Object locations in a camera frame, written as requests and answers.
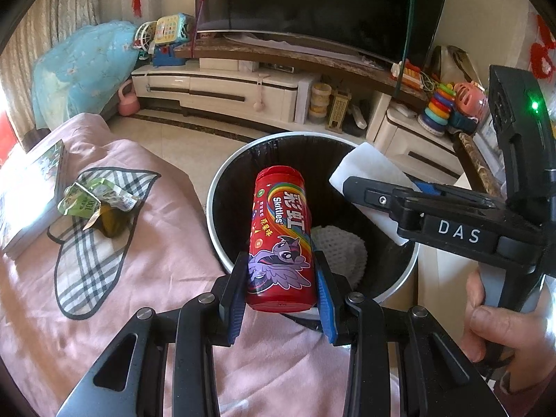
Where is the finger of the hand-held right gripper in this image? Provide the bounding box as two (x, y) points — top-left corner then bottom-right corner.
(412, 181), (508, 206)
(342, 176), (437, 247)

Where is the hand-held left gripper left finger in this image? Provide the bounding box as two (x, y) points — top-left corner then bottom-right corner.
(56, 250), (251, 417)

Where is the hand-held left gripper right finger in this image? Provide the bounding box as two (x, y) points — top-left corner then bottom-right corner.
(313, 250), (505, 417)

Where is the white foam fruit net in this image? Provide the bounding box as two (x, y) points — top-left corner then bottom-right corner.
(310, 224), (368, 290)

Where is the red candy can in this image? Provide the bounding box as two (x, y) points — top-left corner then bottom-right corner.
(244, 165), (317, 314)

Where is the white bin with black liner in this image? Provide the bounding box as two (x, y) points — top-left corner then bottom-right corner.
(205, 130), (420, 307)

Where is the person's right hand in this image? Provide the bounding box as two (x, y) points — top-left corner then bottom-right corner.
(463, 267), (556, 397)

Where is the remote control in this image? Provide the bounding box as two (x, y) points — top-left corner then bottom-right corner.
(350, 103), (368, 129)

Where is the wooden toy rack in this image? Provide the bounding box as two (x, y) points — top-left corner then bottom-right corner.
(325, 89), (352, 133)

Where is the stack of clear jars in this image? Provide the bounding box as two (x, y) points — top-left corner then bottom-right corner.
(309, 82), (332, 123)

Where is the red paper-cut decoration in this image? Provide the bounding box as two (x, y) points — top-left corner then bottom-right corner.
(529, 15), (556, 81)

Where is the tan bag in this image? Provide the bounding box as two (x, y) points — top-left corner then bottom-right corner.
(427, 44), (474, 92)

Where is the orange toy phone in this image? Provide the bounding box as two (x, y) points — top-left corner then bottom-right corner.
(390, 59), (425, 92)

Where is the brown wrapper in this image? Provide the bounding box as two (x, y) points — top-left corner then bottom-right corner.
(84, 204), (133, 239)

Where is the crumpled green carton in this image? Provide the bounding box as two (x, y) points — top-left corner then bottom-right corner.
(57, 178), (139, 218)

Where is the black flat television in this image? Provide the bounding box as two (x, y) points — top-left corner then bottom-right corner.
(194, 0), (453, 71)

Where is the pink kettlebell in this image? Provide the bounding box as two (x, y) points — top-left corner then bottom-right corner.
(117, 80), (141, 117)

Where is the green picture book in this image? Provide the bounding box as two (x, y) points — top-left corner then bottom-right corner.
(0, 138), (68, 260)

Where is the pink stick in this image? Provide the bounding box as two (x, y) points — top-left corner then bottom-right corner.
(194, 0), (217, 60)

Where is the toy cash register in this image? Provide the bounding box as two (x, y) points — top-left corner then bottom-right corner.
(149, 14), (194, 69)

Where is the light blue floral bedding bundle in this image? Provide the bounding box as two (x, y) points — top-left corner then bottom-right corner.
(33, 19), (151, 129)

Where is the white toy basket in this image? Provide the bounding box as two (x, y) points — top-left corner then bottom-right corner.
(132, 20), (160, 60)

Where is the beige patterned curtain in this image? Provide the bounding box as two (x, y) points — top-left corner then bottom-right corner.
(0, 0), (99, 140)

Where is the rainbow stacking ring toy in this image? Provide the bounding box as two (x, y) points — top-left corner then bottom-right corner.
(417, 83), (457, 138)

